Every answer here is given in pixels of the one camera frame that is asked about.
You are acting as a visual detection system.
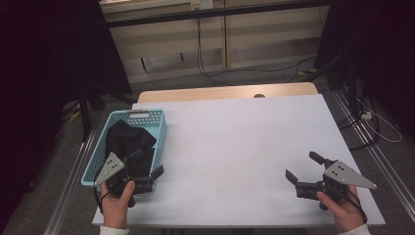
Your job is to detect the person's left hand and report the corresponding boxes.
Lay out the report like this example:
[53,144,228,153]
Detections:
[99,180,136,229]

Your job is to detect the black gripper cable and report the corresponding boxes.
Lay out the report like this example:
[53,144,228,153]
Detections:
[346,189,369,225]
[93,185,111,214]

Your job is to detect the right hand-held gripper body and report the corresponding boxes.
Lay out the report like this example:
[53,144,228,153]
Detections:
[295,158,378,210]

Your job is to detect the black metal bar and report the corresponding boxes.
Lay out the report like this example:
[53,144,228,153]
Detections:
[106,0,331,28]

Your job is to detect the black cable bundle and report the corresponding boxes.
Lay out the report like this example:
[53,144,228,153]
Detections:
[337,94,381,151]

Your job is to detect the aluminium floor rail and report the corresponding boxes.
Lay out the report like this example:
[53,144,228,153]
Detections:
[331,87,415,223]
[43,130,99,235]

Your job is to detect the black shorts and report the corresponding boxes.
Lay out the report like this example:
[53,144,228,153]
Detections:
[105,118,158,179]

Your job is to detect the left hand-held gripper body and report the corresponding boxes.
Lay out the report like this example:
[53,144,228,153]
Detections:
[94,152,155,209]

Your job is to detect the white cable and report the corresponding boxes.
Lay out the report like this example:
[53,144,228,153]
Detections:
[356,97,403,144]

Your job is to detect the person's right hand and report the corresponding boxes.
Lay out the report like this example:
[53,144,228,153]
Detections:
[316,185,368,234]

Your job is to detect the light blue plastic basket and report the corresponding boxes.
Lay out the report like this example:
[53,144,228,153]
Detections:
[80,108,168,193]

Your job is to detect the black curtain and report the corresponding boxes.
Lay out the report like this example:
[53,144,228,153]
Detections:
[0,0,133,226]
[314,0,415,138]

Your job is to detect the wooden table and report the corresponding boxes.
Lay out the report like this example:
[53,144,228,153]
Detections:
[136,81,319,104]

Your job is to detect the white wall socket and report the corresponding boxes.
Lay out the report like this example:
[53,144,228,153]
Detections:
[190,0,213,10]

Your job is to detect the black floor cable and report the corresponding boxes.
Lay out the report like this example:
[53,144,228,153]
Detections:
[195,18,317,87]

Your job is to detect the beige cabinet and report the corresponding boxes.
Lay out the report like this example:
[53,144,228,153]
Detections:
[99,0,331,84]

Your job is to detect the black stand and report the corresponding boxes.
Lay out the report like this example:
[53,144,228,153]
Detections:
[77,81,138,143]
[301,52,360,118]

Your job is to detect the yellow cable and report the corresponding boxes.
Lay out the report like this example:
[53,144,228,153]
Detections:
[67,102,82,123]

